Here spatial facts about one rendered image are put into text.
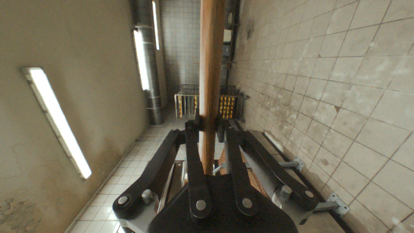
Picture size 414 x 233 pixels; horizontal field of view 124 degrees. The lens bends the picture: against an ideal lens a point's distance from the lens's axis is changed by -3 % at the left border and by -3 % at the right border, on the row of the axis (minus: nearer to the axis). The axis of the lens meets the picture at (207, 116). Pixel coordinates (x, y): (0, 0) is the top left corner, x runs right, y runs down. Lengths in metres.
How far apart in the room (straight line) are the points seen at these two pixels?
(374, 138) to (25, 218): 2.71
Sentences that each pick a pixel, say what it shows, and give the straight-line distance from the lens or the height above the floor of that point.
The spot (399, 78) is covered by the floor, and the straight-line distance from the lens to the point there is 1.37.
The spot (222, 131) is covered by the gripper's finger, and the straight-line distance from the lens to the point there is 0.17.
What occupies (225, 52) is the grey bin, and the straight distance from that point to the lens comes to 4.53.
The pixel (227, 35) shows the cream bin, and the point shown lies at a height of 0.34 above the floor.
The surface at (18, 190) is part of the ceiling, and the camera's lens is 1.78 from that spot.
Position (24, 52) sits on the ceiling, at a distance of 1.76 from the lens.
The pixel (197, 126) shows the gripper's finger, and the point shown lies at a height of 1.21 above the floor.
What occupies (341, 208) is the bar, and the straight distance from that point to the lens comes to 1.67.
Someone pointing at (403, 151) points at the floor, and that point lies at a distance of 1.35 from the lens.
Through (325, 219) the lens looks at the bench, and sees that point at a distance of 1.57.
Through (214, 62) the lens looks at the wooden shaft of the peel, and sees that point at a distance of 0.17.
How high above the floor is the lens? 1.21
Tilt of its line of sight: 4 degrees down
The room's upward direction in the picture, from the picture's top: 89 degrees counter-clockwise
